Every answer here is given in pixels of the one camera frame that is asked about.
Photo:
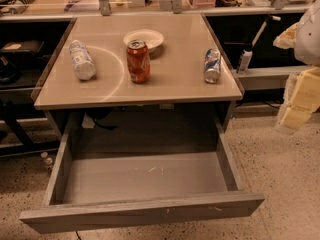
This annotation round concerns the red coke can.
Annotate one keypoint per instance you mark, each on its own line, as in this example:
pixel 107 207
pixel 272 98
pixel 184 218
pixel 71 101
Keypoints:
pixel 138 61

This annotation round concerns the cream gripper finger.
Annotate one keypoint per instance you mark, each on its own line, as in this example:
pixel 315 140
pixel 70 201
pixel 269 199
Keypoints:
pixel 286 39
pixel 301 100

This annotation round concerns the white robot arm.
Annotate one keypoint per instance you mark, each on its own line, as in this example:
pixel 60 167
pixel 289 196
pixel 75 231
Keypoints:
pixel 307 46

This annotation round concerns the grey cabinet with tan top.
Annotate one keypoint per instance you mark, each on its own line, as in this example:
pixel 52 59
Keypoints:
pixel 176 83

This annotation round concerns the grey open top drawer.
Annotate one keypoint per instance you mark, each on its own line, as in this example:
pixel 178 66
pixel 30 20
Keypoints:
pixel 177 170

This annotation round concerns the blue silver can lying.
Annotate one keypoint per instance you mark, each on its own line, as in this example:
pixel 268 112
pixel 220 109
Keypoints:
pixel 212 66

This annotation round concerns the white paper bowl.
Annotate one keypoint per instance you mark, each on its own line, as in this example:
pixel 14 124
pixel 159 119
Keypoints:
pixel 152 38

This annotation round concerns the small clear bottle on floor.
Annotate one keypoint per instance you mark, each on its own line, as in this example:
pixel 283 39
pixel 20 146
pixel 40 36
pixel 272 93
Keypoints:
pixel 48 161

